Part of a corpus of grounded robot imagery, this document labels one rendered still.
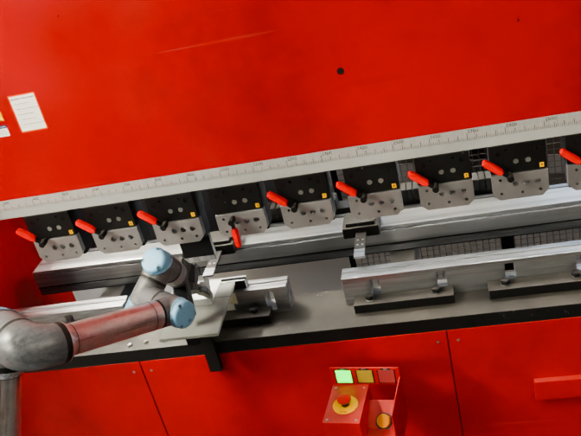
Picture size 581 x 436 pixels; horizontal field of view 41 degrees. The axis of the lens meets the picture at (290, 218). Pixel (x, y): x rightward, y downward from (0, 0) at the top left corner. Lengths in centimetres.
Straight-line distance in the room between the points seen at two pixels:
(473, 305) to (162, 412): 108
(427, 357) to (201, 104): 100
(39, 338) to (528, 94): 134
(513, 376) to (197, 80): 127
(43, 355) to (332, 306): 97
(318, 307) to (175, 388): 54
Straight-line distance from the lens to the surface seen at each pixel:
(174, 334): 228
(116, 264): 283
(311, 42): 204
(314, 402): 251
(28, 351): 180
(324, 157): 215
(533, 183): 220
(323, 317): 238
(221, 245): 261
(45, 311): 272
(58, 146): 234
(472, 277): 235
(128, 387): 262
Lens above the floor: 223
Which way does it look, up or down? 27 degrees down
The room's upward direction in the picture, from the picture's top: 14 degrees counter-clockwise
